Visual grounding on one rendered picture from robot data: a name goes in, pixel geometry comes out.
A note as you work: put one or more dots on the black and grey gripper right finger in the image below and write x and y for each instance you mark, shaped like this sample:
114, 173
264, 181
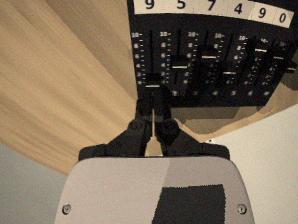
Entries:
177, 142

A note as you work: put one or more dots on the black lighting desk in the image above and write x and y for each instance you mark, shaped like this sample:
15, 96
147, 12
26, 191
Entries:
165, 33

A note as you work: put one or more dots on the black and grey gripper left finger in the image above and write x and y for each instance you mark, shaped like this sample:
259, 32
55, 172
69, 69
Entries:
129, 142

